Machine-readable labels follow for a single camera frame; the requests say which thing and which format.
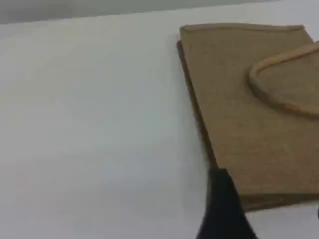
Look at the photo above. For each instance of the brown jute tote bag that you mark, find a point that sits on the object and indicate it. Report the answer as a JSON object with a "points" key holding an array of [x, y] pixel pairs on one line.
{"points": [[244, 119]]}

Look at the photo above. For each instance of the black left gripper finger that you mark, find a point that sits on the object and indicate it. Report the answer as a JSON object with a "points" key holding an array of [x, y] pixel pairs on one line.
{"points": [[318, 211], [224, 211]]}

